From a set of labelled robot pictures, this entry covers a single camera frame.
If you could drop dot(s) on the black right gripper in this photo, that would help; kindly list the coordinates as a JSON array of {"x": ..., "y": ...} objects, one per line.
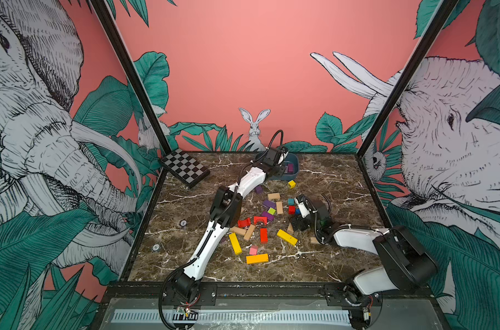
[{"x": 299, "y": 218}]

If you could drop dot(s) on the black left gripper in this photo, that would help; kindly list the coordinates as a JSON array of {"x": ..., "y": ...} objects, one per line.
[{"x": 281, "y": 171}]

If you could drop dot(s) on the teal plastic storage bin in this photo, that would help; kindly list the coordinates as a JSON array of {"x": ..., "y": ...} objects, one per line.
[{"x": 290, "y": 159}]

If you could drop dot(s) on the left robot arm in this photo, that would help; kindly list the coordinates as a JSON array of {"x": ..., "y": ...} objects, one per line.
[{"x": 224, "y": 213}]

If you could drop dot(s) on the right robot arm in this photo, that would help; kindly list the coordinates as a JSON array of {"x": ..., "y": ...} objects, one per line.
[{"x": 405, "y": 263}]

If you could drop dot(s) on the natural wood plank brick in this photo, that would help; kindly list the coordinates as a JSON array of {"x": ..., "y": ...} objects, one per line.
[{"x": 279, "y": 208}]

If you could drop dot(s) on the yellow tilted long brick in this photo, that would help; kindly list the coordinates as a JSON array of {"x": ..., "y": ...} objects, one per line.
[{"x": 287, "y": 237}]

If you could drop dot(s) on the natural wood arch brick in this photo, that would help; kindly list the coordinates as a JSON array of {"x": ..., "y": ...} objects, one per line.
[{"x": 274, "y": 196}]

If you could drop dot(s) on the purple long brick lower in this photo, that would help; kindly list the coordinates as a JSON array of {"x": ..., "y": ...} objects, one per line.
[{"x": 269, "y": 216}]

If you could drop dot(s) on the purple long brick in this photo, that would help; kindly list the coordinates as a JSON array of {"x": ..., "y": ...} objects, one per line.
[
  {"x": 269, "y": 216},
  {"x": 269, "y": 204}
]

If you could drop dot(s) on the red rectangular brick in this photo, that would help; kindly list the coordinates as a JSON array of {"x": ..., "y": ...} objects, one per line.
[{"x": 263, "y": 234}]

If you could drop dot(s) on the red arch brick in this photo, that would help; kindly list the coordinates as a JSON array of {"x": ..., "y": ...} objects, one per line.
[{"x": 260, "y": 220}]

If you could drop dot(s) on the orange long flat brick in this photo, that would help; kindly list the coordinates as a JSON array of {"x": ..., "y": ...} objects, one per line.
[{"x": 258, "y": 258}]

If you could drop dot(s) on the pink small brick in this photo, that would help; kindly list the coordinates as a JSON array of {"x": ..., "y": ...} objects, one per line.
[{"x": 253, "y": 250}]

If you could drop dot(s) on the red curved brick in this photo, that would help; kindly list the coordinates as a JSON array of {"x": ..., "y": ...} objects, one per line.
[{"x": 245, "y": 223}]

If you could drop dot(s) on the natural wood front plank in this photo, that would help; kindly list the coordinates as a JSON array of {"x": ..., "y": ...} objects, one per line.
[{"x": 238, "y": 231}]

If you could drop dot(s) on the black white chessboard box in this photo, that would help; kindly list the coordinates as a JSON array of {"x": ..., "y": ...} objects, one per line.
[{"x": 185, "y": 168}]

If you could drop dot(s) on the black frame post left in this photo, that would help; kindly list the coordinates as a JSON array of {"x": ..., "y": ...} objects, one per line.
[{"x": 103, "y": 13}]

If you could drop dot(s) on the black frame post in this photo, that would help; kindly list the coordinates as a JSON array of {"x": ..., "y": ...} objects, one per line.
[
  {"x": 103, "y": 13},
  {"x": 440, "y": 16}
]

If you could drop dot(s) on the black frame post right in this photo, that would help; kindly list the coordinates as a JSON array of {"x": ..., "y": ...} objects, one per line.
[{"x": 440, "y": 16}]

